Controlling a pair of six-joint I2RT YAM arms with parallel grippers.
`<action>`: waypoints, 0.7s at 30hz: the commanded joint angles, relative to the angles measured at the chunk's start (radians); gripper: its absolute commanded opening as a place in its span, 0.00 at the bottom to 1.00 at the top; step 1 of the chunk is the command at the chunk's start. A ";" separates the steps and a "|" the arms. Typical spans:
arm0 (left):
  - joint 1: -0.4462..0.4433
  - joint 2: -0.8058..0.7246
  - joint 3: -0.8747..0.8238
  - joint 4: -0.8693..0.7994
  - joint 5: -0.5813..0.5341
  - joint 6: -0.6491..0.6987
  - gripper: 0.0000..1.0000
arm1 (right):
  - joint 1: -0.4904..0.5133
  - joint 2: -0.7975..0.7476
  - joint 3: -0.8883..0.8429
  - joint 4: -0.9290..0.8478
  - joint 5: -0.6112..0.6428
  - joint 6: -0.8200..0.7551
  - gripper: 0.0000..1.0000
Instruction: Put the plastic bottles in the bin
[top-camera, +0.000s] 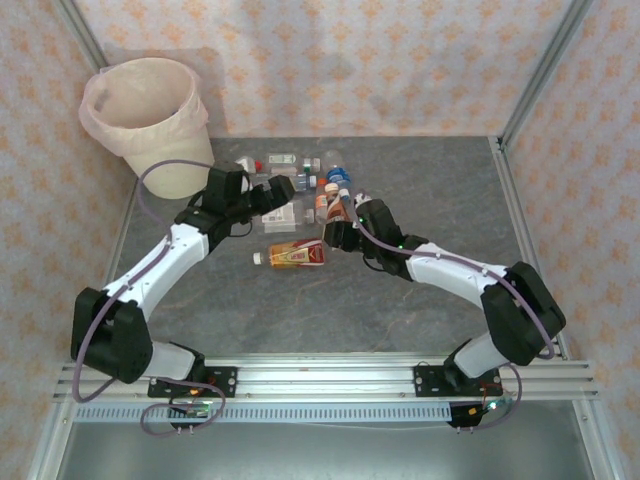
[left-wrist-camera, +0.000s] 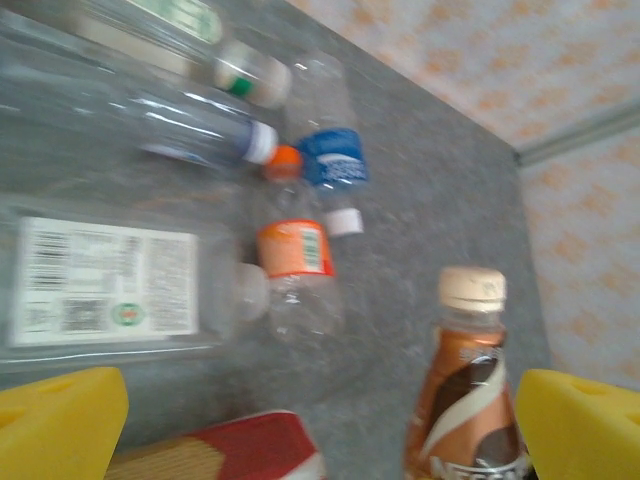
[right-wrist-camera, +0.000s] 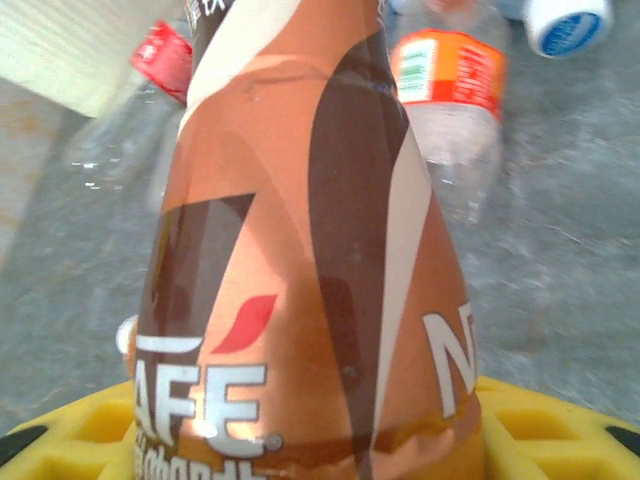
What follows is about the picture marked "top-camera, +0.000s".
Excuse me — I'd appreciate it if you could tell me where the grey slotted cable duct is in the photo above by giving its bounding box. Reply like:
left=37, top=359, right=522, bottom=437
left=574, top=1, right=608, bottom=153
left=73, top=402, right=454, bottom=425

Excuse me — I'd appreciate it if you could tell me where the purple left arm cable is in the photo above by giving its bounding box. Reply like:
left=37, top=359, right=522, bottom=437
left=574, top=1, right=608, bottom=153
left=72, top=158, right=227, bottom=437

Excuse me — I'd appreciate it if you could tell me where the aluminium frame leg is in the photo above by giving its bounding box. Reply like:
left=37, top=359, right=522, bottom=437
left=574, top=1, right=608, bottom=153
left=572, top=399, right=619, bottom=480
left=27, top=402, right=76, bottom=480

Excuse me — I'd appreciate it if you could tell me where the aluminium table side rail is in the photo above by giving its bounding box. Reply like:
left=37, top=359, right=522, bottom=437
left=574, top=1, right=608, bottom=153
left=492, top=135, right=571, bottom=361
left=78, top=179, right=142, bottom=361

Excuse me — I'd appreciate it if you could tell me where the orange label bottle orange cap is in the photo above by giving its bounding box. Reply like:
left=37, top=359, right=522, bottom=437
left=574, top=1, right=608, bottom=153
left=314, top=176, right=330, bottom=225

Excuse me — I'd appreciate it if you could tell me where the brown drink bottle white cap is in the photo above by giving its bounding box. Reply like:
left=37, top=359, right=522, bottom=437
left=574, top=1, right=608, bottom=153
left=324, top=181, right=352, bottom=225

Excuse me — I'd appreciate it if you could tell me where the grey metal sheet panel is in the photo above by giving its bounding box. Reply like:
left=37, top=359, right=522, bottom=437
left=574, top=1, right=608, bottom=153
left=54, top=419, right=599, bottom=480

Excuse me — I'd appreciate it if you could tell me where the clear bottle white label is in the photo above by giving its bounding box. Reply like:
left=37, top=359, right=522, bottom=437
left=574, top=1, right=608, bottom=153
left=258, top=203, right=317, bottom=235

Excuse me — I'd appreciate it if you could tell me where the small clear bottle red cap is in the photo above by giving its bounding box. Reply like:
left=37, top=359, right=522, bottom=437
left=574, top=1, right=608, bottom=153
left=234, top=155, right=265, bottom=175

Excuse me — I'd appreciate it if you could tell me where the white plastic waste bin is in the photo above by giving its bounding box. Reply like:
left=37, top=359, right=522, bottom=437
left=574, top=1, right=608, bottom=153
left=78, top=56, right=217, bottom=200

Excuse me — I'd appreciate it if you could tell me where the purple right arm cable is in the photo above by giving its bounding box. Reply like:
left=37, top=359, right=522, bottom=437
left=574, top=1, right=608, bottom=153
left=355, top=199, right=557, bottom=431

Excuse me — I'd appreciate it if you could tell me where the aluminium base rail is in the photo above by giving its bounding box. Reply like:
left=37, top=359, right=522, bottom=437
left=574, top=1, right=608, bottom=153
left=52, top=353, right=600, bottom=403

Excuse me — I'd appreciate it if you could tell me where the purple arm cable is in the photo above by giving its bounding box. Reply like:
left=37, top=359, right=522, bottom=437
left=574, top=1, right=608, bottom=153
left=72, top=158, right=227, bottom=437
left=355, top=199, right=557, bottom=431

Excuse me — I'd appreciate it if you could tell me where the orange red label juice bottle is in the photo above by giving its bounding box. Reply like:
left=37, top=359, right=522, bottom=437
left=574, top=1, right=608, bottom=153
left=251, top=238, right=328, bottom=272

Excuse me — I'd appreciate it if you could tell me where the pink plastic bin liner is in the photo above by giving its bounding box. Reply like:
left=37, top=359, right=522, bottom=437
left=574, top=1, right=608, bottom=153
left=78, top=56, right=210, bottom=157

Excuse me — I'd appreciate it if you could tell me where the clear bottle blue cap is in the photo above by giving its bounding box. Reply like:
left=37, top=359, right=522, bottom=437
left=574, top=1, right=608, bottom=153
left=252, top=171, right=320, bottom=194

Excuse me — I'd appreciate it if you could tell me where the clear bottle blue label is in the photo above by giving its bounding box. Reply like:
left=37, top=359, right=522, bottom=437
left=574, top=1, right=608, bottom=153
left=322, top=148, right=353, bottom=198

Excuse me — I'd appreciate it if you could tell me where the clear bottle green label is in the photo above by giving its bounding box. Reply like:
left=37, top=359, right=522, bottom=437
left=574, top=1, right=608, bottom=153
left=265, top=151, right=322, bottom=172

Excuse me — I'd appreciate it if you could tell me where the aluminium frame post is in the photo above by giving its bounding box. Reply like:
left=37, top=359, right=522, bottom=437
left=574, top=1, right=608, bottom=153
left=52, top=0, right=119, bottom=84
left=499, top=0, right=596, bottom=146

